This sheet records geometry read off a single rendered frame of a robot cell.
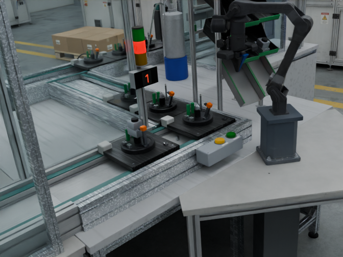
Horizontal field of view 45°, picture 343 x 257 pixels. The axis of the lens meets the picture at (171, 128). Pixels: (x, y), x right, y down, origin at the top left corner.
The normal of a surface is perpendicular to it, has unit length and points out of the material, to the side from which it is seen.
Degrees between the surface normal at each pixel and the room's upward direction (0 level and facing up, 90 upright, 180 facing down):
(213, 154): 90
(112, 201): 90
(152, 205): 0
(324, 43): 90
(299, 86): 90
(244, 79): 45
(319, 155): 0
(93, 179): 0
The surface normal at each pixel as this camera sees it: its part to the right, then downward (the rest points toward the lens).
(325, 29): -0.62, 0.37
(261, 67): 0.32, -0.41
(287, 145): 0.11, 0.41
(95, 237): -0.07, -0.90
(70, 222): 0.67, 0.26
